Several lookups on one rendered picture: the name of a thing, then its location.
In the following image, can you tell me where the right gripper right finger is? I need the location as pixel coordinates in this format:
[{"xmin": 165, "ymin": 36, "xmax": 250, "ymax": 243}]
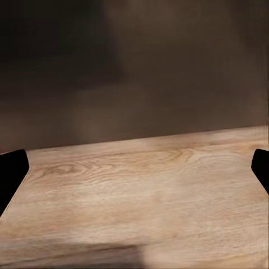
[{"xmin": 251, "ymin": 149, "xmax": 269, "ymax": 194}]

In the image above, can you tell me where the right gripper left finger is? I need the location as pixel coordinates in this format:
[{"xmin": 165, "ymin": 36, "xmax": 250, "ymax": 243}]
[{"xmin": 0, "ymin": 149, "xmax": 29, "ymax": 216}]

